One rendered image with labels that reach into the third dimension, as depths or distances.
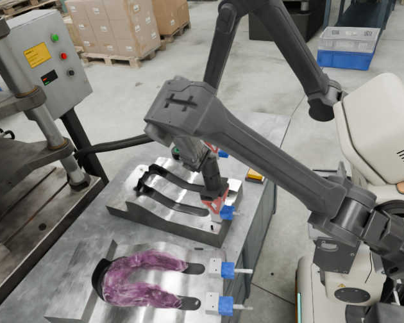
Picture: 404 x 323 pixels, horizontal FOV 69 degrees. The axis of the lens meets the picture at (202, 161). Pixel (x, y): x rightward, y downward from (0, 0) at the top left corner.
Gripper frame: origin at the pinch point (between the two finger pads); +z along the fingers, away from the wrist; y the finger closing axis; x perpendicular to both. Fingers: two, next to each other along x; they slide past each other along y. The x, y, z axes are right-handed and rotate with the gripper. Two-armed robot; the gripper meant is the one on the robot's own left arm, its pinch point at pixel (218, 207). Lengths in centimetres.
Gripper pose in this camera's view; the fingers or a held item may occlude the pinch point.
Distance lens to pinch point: 101.1
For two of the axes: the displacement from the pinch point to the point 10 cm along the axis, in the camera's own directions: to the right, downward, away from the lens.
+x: 8.8, 0.5, -4.8
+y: -4.3, 5.3, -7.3
